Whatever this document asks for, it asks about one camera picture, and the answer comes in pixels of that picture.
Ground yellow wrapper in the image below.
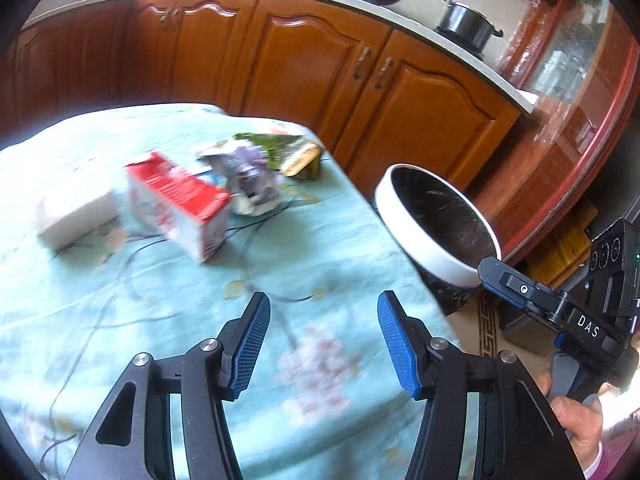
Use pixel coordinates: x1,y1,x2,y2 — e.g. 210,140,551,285
282,142,322,179

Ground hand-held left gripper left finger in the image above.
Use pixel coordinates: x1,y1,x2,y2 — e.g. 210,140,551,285
65,291,271,480

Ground dark grey box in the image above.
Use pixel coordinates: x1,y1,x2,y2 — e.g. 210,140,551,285
500,305,557,357

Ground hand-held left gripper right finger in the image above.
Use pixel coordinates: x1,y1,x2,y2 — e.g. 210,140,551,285
377,290,586,480

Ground patterned floor mat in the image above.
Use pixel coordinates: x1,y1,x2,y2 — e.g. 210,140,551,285
447,290,507,358

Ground white rimmed trash bin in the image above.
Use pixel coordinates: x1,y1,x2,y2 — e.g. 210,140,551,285
374,162,502,318

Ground red and white carton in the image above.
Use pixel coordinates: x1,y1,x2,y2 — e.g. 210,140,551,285
125,151,232,263

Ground crumpled printed paper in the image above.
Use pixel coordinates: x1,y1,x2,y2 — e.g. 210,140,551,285
212,145,283,216

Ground wooden kitchen base cabinets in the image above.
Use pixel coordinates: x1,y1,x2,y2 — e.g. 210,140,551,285
0,0,538,196

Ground steel stock pot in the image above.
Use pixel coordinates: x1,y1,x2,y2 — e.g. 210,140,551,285
436,0,504,51

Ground person's right hand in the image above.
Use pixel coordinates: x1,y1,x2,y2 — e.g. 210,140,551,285
537,370,607,472

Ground white cardboard box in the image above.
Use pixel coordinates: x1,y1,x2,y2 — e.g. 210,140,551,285
36,180,121,251

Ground yellow slatted crate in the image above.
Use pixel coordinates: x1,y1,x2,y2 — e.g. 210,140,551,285
525,200,598,286

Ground person's right forearm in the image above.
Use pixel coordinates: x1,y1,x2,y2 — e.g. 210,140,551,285
582,435,640,480

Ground white crumpled tissue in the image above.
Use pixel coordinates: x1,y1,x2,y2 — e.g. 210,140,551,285
194,141,230,165

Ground wooden framed glass door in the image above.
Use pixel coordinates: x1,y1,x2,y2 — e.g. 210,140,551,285
475,0,640,261

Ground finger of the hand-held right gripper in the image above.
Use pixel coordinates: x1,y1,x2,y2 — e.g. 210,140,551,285
477,256,568,330

